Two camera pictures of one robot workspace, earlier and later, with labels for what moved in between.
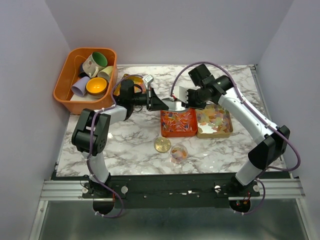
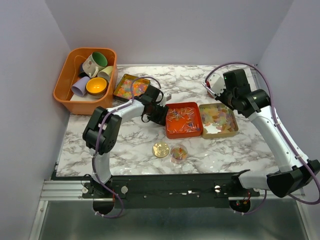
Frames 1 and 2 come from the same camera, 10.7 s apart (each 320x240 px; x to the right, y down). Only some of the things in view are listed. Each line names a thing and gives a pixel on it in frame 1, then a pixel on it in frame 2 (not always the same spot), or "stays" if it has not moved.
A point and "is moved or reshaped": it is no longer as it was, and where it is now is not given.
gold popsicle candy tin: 213,121 is moved or reshaped
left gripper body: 148,95 → 160,104
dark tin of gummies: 137,80 stays
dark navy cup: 82,73 stays
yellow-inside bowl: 97,87 stays
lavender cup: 79,87 stays
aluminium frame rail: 63,190 stays
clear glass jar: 179,153 stays
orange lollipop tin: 178,124 is moved or reshaped
